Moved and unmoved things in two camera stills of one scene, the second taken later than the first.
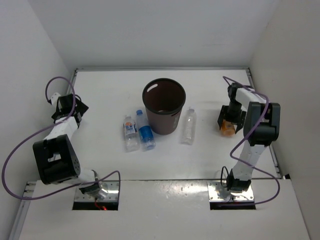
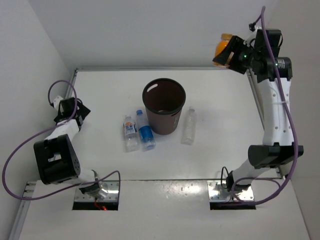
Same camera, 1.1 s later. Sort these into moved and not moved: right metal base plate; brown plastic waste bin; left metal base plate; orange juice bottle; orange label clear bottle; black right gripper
Moved: black right gripper; orange juice bottle
Not moved: orange label clear bottle; right metal base plate; brown plastic waste bin; left metal base plate
